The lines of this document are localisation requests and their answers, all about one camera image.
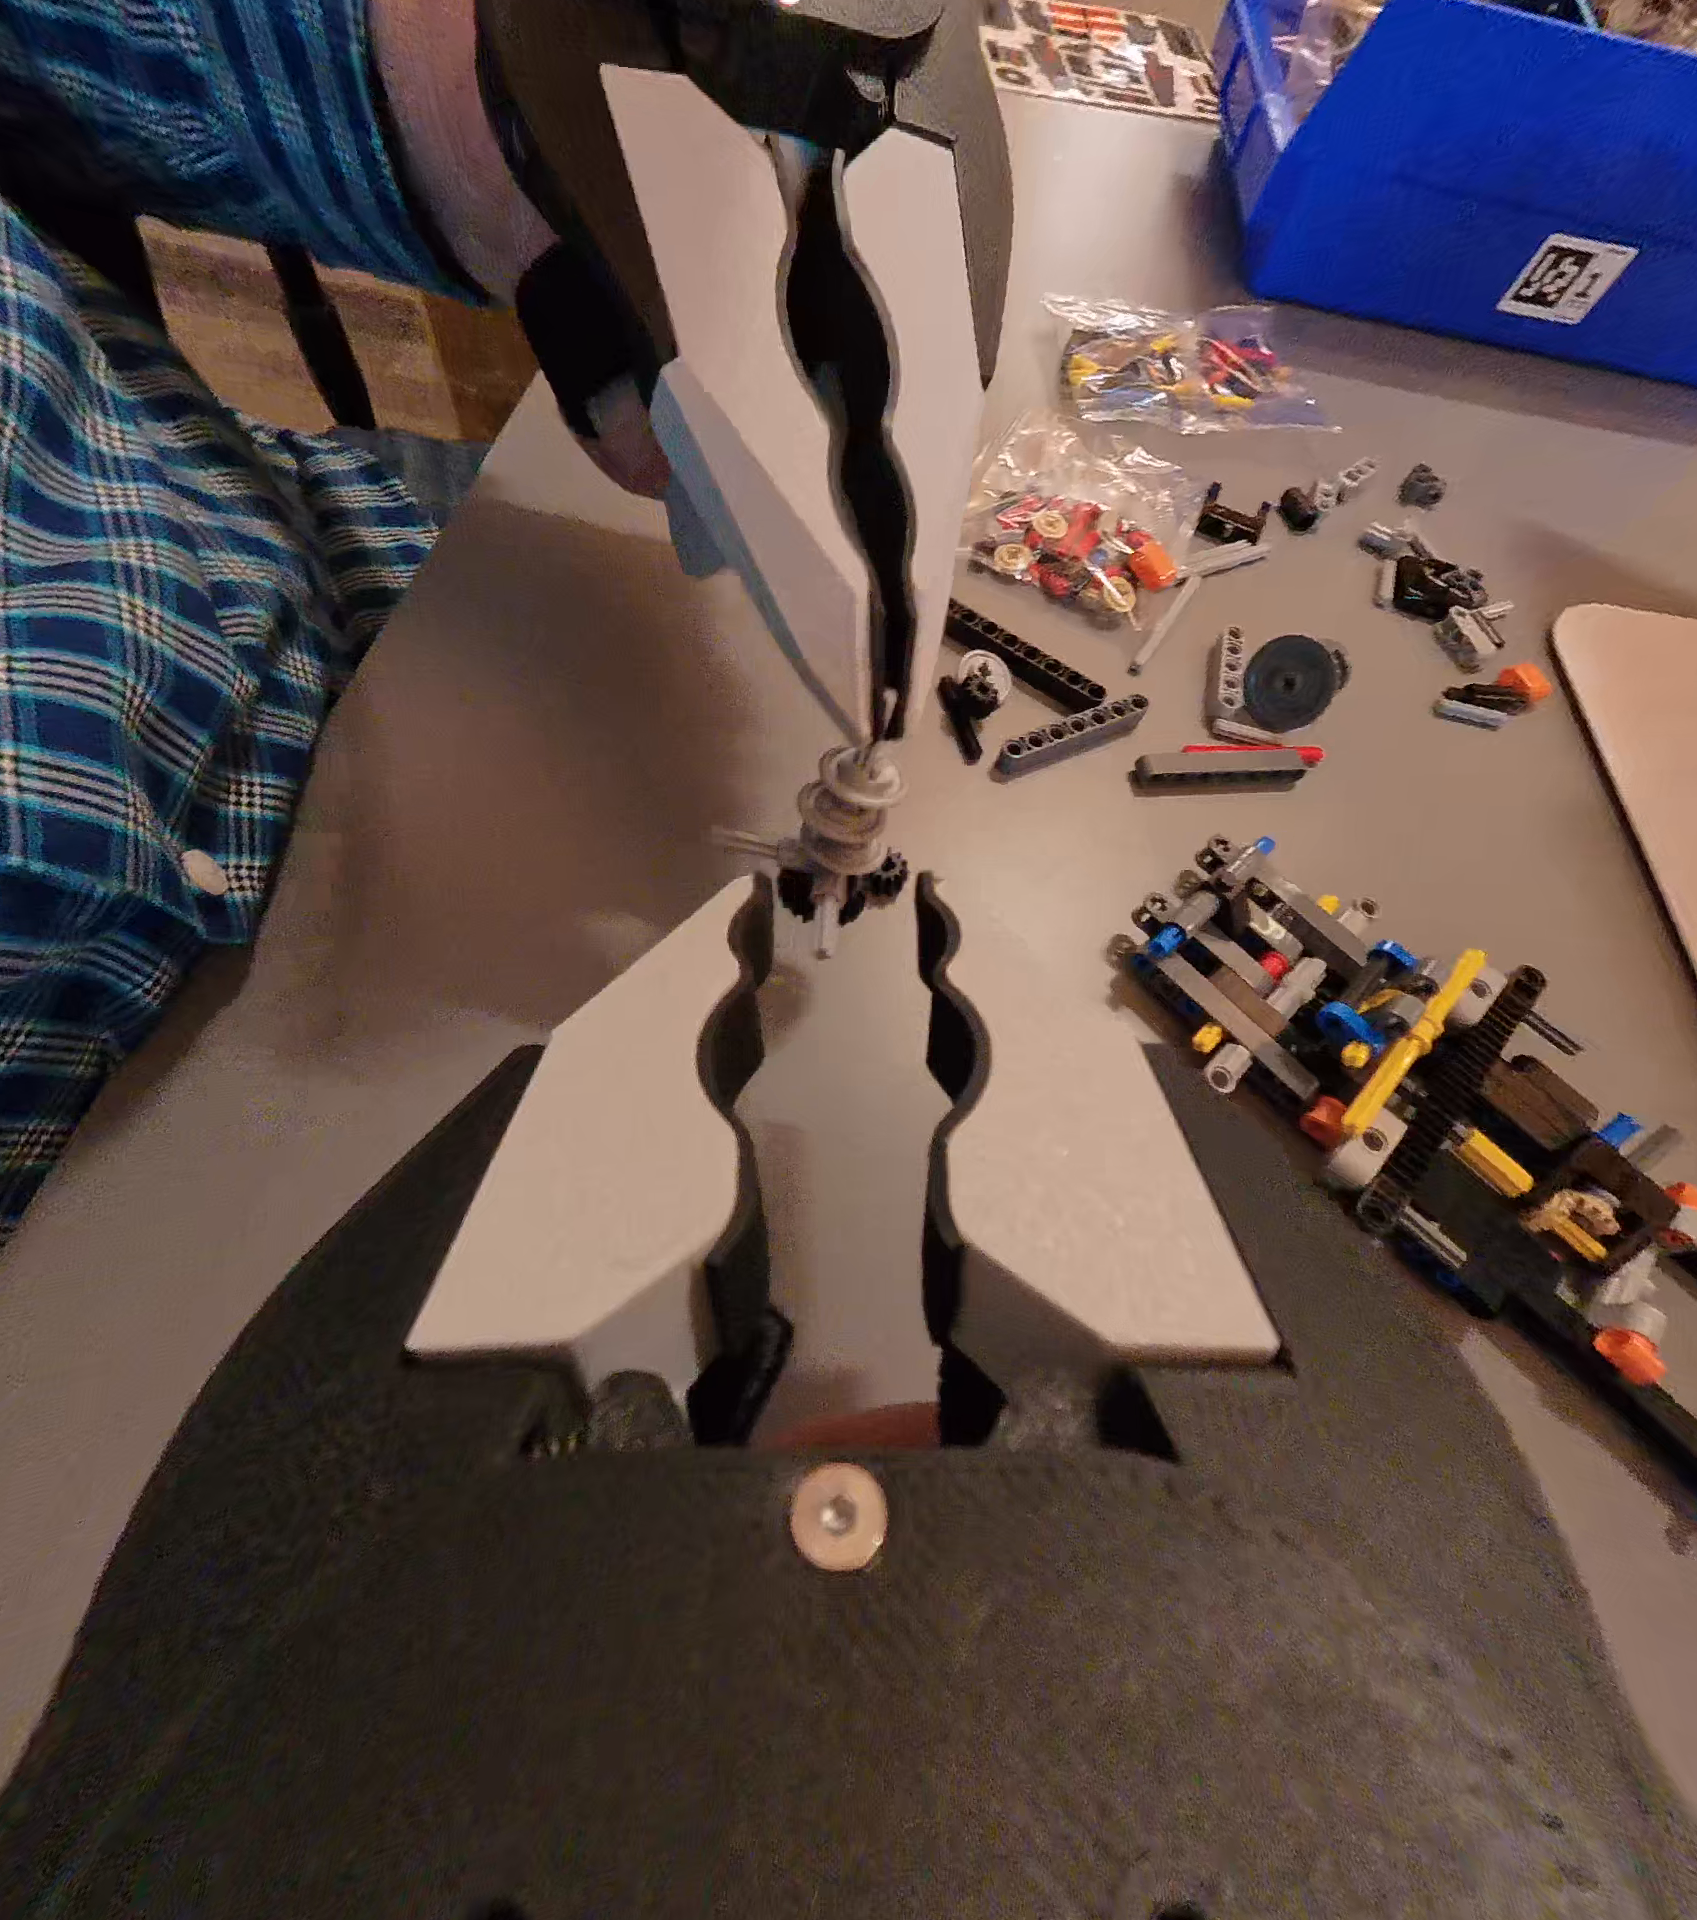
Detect cluster of small dark parts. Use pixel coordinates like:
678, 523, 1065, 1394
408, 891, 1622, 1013
1387, 552, 1496, 623

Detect sticker sheet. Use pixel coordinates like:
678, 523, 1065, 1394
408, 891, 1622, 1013
975, 0, 1226, 124

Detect clear bags of toy parts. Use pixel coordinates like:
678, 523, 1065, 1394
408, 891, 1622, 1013
1222, 0, 1697, 96

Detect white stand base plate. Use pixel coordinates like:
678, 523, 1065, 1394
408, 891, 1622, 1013
1551, 601, 1697, 1167

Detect toy car chassis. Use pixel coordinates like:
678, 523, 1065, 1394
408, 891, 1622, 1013
1109, 835, 1697, 1542

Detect clear bag red tan parts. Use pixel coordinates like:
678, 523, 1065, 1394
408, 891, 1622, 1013
959, 419, 1198, 627

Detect grey toy axle with gear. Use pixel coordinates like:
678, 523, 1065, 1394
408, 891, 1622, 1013
713, 810, 880, 962

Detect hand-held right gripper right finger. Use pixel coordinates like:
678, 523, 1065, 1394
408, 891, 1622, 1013
914, 873, 1288, 1374

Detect dark grey holed toy beam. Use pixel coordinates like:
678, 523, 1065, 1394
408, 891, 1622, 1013
992, 690, 1154, 784

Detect dark grey flat toy beam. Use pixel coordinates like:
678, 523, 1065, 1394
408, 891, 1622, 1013
1128, 744, 1312, 792

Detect black holed toy beam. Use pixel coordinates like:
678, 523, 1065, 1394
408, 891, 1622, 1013
945, 598, 1115, 717

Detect person's left hand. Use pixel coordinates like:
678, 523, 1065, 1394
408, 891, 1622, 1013
369, 0, 673, 500

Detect person's left forearm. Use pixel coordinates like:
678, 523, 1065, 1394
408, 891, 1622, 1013
0, 0, 483, 303

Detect black chair frame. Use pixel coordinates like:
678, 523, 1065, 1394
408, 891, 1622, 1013
127, 210, 550, 444

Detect blue plastic bin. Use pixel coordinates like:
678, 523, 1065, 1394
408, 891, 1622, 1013
1215, 0, 1697, 402

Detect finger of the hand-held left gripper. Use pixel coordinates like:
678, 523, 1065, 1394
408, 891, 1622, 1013
596, 65, 886, 740
832, 124, 995, 740

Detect person's plaid shirt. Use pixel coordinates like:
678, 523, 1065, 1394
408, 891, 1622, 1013
0, 75, 449, 1412

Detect black toy wheel disc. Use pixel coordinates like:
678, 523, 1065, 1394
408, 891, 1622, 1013
1244, 631, 1354, 735

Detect clear bag yellow blue parts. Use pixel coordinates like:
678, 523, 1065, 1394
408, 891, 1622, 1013
1040, 290, 1340, 439

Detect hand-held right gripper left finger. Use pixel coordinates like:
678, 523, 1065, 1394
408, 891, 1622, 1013
402, 873, 778, 1374

